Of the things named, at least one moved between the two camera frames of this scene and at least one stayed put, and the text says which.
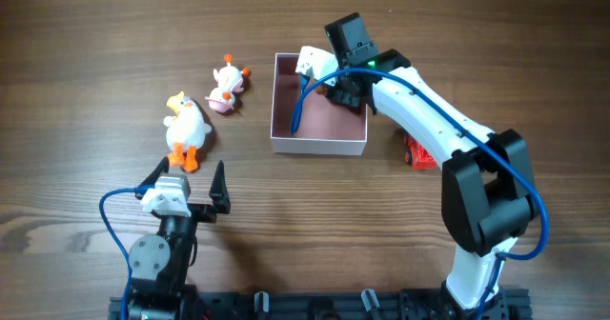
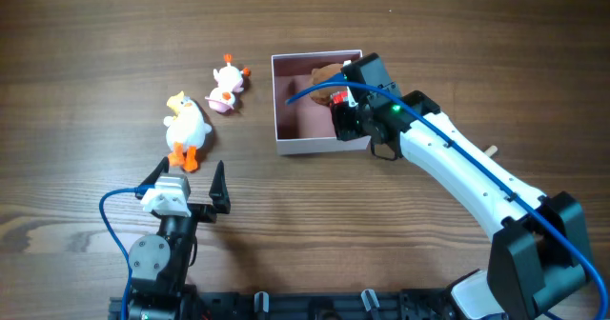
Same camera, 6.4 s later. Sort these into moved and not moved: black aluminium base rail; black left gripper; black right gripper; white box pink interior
Moved: black right gripper
Not moved: black aluminium base rail; black left gripper; white box pink interior
